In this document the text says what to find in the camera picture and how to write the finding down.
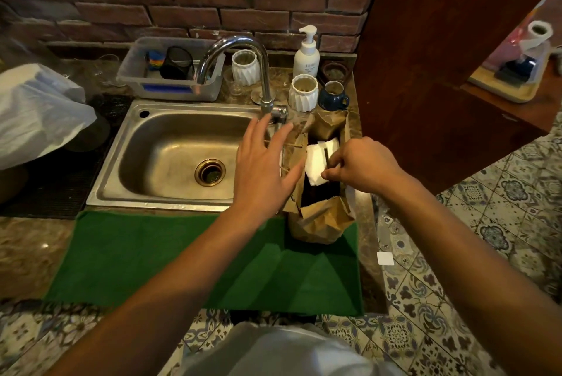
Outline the person's left hand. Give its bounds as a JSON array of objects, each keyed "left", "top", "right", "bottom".
[{"left": 232, "top": 114, "right": 306, "bottom": 225}]

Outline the person's right hand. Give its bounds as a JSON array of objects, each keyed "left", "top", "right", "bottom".
[{"left": 321, "top": 137, "right": 409, "bottom": 208}]

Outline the white paper napkin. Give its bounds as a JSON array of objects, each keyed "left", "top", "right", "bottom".
[{"left": 306, "top": 139, "right": 341, "bottom": 187}]

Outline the brown paper bag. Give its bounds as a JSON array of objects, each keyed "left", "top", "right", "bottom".
[{"left": 281, "top": 110, "right": 357, "bottom": 245}]

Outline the person's left forearm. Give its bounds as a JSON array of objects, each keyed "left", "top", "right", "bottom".
[{"left": 46, "top": 208, "right": 287, "bottom": 376}]

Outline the person's right forearm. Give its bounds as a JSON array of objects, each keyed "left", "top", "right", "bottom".
[{"left": 373, "top": 169, "right": 562, "bottom": 376}]

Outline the white ribbed cup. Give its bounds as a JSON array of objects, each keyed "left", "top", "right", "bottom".
[
  {"left": 288, "top": 74, "right": 320, "bottom": 113},
  {"left": 231, "top": 50, "right": 262, "bottom": 87}
]

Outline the chrome faucet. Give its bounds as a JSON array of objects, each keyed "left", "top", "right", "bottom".
[{"left": 195, "top": 35, "right": 289, "bottom": 124}]

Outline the small clear glass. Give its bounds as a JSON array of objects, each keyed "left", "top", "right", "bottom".
[{"left": 224, "top": 68, "right": 247, "bottom": 97}]

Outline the dark blue mug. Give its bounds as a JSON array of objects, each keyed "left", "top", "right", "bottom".
[{"left": 317, "top": 81, "right": 351, "bottom": 111}]

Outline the white pump bottle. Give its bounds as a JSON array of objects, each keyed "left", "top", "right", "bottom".
[{"left": 293, "top": 25, "right": 321, "bottom": 79}]

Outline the brown glass dish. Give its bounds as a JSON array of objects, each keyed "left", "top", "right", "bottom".
[{"left": 320, "top": 60, "right": 351, "bottom": 85}]

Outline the clear plastic bin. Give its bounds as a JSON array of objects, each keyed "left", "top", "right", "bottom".
[{"left": 117, "top": 37, "right": 226, "bottom": 102}]

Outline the stainless steel sink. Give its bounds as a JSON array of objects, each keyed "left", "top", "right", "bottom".
[{"left": 86, "top": 99, "right": 287, "bottom": 213}]

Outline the black cup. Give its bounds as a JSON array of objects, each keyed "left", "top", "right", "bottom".
[{"left": 159, "top": 46, "right": 195, "bottom": 81}]

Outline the dark wooden panel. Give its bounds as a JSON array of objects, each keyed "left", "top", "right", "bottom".
[{"left": 353, "top": 0, "right": 562, "bottom": 196}]

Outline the clear drinking glass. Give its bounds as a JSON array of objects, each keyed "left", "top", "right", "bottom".
[{"left": 97, "top": 54, "right": 126, "bottom": 88}]

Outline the person's white shirt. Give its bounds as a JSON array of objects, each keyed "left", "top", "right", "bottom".
[{"left": 175, "top": 322, "right": 407, "bottom": 376}]

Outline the green mat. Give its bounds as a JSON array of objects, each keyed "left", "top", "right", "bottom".
[{"left": 44, "top": 210, "right": 364, "bottom": 317}]

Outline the cream tray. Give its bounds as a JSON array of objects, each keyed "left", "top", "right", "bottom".
[{"left": 467, "top": 40, "right": 552, "bottom": 104}]

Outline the dark blue holder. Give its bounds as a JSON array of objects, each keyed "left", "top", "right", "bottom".
[{"left": 495, "top": 55, "right": 537, "bottom": 85}]

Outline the pink plastic bag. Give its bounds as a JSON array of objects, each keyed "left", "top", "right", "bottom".
[{"left": 482, "top": 16, "right": 533, "bottom": 74}]

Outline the black rubber mat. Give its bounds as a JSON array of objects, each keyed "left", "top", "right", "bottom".
[{"left": 0, "top": 94, "right": 135, "bottom": 220}]

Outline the white plastic bag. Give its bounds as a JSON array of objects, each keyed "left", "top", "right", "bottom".
[{"left": 0, "top": 63, "right": 97, "bottom": 170}]

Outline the white paper roll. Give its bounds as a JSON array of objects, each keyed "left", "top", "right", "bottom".
[{"left": 519, "top": 21, "right": 553, "bottom": 54}]

